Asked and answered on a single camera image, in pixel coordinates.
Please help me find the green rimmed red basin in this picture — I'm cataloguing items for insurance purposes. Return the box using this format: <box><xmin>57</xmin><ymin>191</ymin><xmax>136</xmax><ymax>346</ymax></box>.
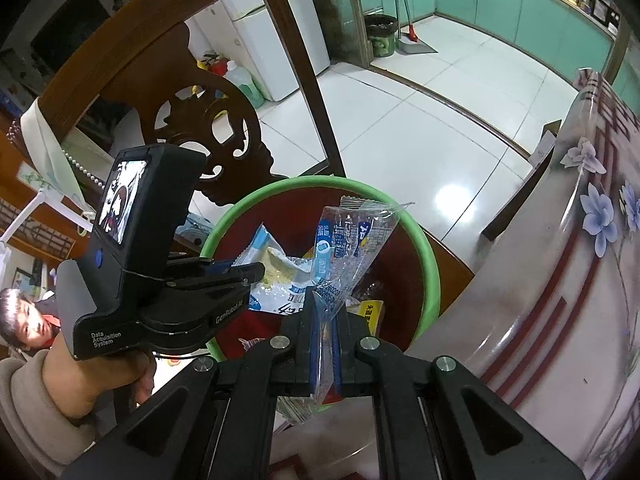
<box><xmin>199</xmin><ymin>175</ymin><xmax>441</xmax><ymax>413</ymax></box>

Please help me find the green liquid bottle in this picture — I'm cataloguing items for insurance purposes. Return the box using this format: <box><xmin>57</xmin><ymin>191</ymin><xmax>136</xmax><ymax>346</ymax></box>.
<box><xmin>224</xmin><ymin>60</ymin><xmax>266</xmax><ymax>110</ymax></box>

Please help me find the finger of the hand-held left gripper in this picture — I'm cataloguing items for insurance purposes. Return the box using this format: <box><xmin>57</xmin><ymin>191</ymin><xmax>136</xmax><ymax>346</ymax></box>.
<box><xmin>169</xmin><ymin>258</ymin><xmax>266</xmax><ymax>289</ymax></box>

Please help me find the carved wooden chair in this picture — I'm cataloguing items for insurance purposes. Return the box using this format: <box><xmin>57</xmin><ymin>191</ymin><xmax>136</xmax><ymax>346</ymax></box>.
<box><xmin>37</xmin><ymin>0</ymin><xmax>476</xmax><ymax>361</ymax></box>

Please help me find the yellow wrapper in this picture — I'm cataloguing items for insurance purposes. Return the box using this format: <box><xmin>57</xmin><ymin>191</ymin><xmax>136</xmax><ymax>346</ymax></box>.
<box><xmin>347</xmin><ymin>299</ymin><xmax>386</xmax><ymax>334</ymax></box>

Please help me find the white refrigerator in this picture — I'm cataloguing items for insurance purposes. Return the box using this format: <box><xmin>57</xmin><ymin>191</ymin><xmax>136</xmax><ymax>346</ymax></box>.
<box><xmin>187</xmin><ymin>0</ymin><xmax>331</xmax><ymax>104</ymax></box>

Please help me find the cardboard box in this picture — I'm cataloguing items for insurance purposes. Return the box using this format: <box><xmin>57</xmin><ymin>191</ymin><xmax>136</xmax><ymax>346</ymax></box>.
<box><xmin>529</xmin><ymin>119</ymin><xmax>564</xmax><ymax>172</ymax></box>

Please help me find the person's left forearm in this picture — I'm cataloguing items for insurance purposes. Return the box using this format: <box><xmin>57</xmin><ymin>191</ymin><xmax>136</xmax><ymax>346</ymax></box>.
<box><xmin>0</xmin><ymin>347</ymin><xmax>103</xmax><ymax>479</ymax></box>

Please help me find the broom and dustpan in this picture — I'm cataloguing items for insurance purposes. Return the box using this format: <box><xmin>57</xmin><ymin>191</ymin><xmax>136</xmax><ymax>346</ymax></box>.
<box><xmin>391</xmin><ymin>0</ymin><xmax>422</xmax><ymax>44</ymax></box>

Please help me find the clear plastic wrapper blue print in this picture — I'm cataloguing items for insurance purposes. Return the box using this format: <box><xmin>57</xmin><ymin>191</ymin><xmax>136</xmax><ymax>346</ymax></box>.
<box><xmin>309</xmin><ymin>197</ymin><xmax>416</xmax><ymax>406</ymax></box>

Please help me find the grey dustpan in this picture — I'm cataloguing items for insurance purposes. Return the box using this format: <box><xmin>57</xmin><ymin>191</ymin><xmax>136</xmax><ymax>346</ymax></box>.
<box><xmin>397</xmin><ymin>35</ymin><xmax>439</xmax><ymax>56</ymax></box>

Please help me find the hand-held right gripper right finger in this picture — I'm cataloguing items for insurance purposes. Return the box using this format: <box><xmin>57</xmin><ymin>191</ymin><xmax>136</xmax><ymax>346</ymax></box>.
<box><xmin>330</xmin><ymin>310</ymin><xmax>586</xmax><ymax>480</ymax></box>

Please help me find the green kitchen cabinet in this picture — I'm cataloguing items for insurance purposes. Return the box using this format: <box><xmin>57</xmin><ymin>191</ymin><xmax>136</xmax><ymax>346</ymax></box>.
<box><xmin>432</xmin><ymin>0</ymin><xmax>640</xmax><ymax>107</ymax></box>

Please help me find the black television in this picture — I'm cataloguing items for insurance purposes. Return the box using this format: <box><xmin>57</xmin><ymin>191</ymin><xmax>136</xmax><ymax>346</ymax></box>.
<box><xmin>0</xmin><ymin>0</ymin><xmax>117</xmax><ymax>92</ymax></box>

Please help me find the white bead string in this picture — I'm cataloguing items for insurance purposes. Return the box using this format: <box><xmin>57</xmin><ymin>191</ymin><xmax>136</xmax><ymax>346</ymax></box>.
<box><xmin>7</xmin><ymin>114</ymin><xmax>107</xmax><ymax>192</ymax></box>

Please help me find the person's left hand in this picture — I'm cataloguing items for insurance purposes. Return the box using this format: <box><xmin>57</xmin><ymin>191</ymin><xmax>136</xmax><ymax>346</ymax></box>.
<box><xmin>42</xmin><ymin>335</ymin><xmax>157</xmax><ymax>419</ymax></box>

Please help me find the white snack wrapper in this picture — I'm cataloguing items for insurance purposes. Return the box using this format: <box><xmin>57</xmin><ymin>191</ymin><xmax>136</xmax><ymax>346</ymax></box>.
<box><xmin>231</xmin><ymin>223</ymin><xmax>322</xmax><ymax>314</ymax></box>

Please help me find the white cloth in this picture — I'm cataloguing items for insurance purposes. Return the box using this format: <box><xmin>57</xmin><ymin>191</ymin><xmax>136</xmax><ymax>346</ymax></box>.
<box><xmin>20</xmin><ymin>97</ymin><xmax>97</xmax><ymax>213</ymax></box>

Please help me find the black lined trash bin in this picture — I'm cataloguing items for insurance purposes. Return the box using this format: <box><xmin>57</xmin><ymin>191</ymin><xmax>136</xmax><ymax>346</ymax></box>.
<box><xmin>363</xmin><ymin>14</ymin><xmax>400</xmax><ymax>59</ymax></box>

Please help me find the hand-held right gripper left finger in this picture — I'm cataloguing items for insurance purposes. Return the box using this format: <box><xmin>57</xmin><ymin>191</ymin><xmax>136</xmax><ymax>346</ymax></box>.
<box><xmin>60</xmin><ymin>290</ymin><xmax>326</xmax><ymax>480</ymax></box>

